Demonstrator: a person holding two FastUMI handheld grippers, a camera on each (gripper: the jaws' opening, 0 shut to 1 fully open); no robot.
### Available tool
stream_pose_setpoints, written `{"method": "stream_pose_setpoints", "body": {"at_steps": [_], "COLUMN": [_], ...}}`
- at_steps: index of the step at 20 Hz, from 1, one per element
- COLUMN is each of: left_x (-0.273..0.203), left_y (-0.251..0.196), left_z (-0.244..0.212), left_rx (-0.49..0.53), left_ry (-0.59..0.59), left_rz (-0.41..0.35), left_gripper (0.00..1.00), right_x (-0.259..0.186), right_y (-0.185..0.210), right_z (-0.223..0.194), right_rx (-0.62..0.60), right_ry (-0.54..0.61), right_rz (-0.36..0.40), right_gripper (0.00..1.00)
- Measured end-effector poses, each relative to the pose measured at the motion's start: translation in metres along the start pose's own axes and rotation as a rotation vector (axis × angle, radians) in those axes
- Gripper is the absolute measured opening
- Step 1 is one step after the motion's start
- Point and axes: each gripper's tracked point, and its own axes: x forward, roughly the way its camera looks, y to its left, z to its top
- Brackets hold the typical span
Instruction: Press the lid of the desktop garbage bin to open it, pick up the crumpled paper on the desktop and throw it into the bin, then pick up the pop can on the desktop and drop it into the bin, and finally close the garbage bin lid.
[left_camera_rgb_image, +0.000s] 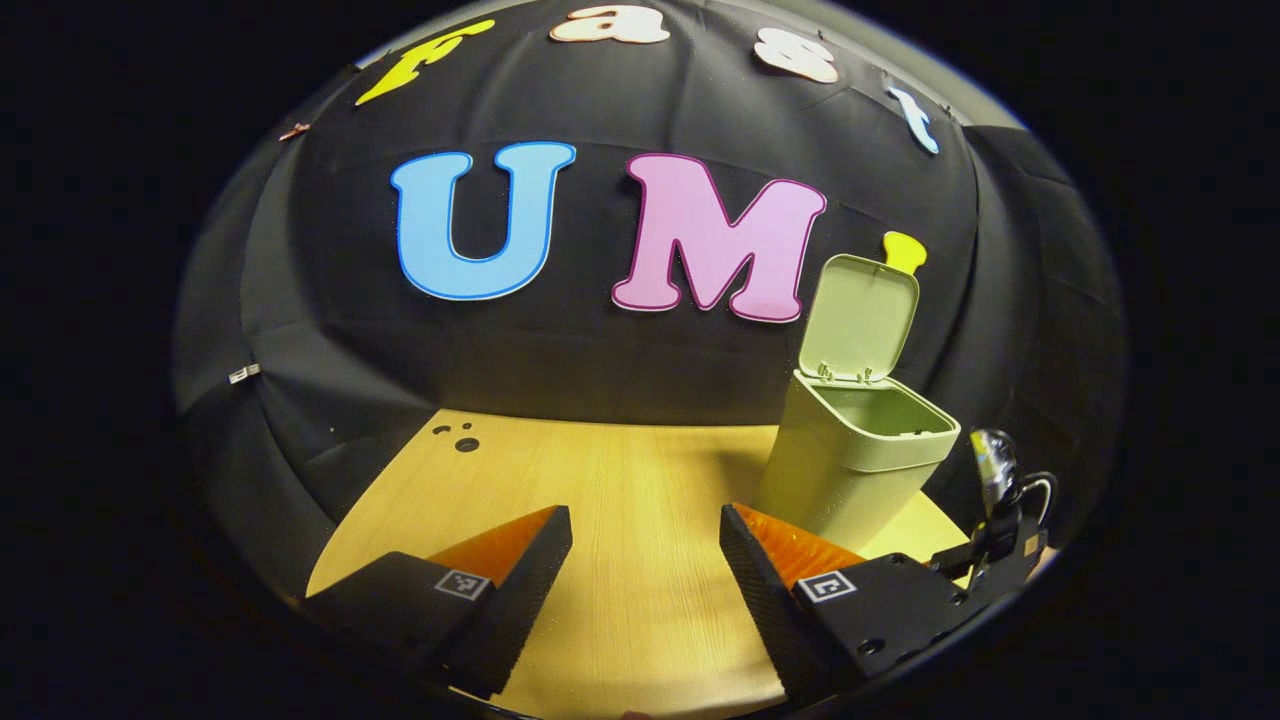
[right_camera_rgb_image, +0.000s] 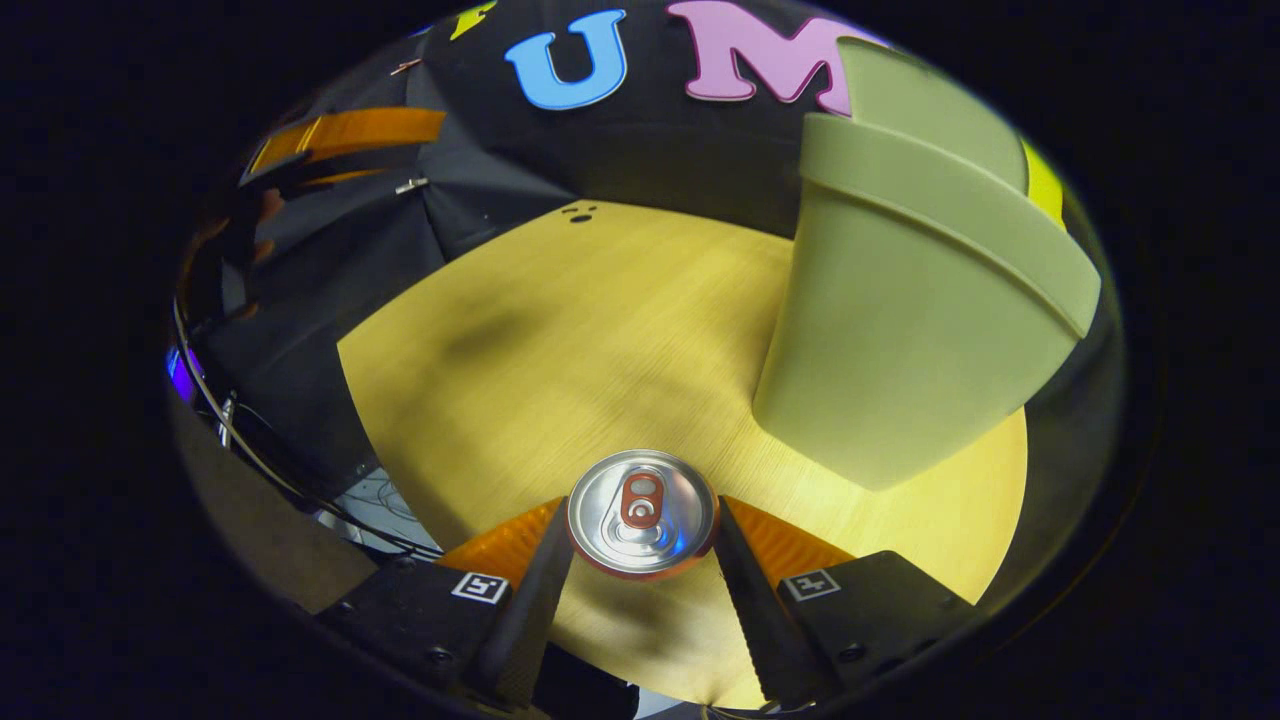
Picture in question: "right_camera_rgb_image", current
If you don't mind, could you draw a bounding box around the black cable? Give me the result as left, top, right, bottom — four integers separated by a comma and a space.
172, 300, 446, 561

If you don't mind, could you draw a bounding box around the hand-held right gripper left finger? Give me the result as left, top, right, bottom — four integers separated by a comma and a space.
313, 495, 578, 709

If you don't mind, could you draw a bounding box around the red pop can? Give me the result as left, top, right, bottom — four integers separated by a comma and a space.
566, 448, 720, 582

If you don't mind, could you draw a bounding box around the wooden desktop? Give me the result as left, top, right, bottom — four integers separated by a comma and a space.
337, 200, 1029, 711

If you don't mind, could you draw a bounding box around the pale green desktop garbage bin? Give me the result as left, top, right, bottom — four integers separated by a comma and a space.
752, 38, 1102, 492

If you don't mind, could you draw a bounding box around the black backdrop cloth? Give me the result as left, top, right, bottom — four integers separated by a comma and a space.
178, 0, 1101, 501

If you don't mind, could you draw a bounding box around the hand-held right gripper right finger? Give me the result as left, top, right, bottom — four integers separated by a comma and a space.
710, 494, 979, 709

